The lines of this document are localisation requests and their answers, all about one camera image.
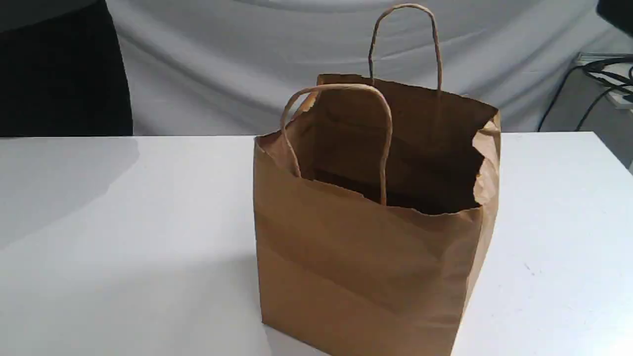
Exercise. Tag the brown paper bag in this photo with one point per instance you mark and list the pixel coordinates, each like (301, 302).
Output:
(375, 205)

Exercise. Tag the person's black clothing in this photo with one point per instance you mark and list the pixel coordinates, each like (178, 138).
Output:
(61, 70)

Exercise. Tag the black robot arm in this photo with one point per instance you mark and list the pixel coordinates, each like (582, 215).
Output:
(618, 13)

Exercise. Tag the white backdrop cloth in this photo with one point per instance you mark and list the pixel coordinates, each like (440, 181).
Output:
(216, 67)

